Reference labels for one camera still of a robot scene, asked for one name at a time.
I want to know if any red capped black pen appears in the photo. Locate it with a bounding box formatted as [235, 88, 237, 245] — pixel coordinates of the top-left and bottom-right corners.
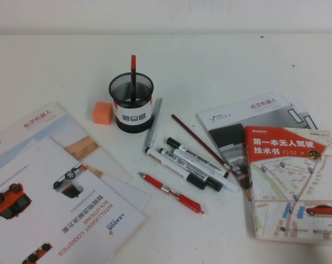
[129, 54, 138, 104]

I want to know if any grey metallic pen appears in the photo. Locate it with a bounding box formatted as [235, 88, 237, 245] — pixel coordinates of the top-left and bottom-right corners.
[143, 96, 163, 148]

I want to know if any black mesh pen holder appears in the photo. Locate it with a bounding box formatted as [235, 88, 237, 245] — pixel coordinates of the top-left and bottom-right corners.
[108, 71, 155, 134]

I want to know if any red retractable gel pen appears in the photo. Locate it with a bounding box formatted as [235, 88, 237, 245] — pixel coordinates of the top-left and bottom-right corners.
[138, 172, 206, 216]

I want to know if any beige label white marker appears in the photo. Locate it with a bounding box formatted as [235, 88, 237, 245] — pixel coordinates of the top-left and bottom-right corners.
[143, 146, 207, 190]

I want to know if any dark red pencil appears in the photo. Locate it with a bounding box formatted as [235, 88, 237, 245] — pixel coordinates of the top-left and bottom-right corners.
[170, 114, 233, 173]

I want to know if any white board printed marker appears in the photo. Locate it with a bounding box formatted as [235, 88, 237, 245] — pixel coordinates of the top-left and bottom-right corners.
[165, 136, 230, 179]

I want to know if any grey picture AgileX brochure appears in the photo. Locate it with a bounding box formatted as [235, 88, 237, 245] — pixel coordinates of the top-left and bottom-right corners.
[196, 91, 293, 203]

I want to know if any orange foam cube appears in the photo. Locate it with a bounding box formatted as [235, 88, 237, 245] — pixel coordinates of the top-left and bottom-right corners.
[92, 101, 113, 126]

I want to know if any white marker black cap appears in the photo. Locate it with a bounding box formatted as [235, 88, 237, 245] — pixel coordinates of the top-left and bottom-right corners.
[158, 147, 222, 193]

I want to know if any plain white paper sheet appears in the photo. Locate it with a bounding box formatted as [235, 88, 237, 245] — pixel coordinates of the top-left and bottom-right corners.
[101, 174, 152, 214]

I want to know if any white marker white end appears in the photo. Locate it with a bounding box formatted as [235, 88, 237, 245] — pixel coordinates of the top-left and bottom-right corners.
[173, 148, 239, 194]

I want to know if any sky picture AgileX brochure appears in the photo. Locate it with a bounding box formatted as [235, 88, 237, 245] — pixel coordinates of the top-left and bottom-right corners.
[0, 101, 134, 184]

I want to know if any red map cover book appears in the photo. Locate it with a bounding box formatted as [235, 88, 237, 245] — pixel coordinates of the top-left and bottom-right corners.
[243, 125, 332, 247]

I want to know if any white brochure with window picture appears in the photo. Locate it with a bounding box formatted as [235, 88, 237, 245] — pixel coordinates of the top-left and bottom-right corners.
[288, 96, 320, 130]

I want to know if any intelligent logistics solutions brochure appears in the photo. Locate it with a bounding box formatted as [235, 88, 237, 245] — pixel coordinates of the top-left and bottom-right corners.
[0, 136, 147, 264]

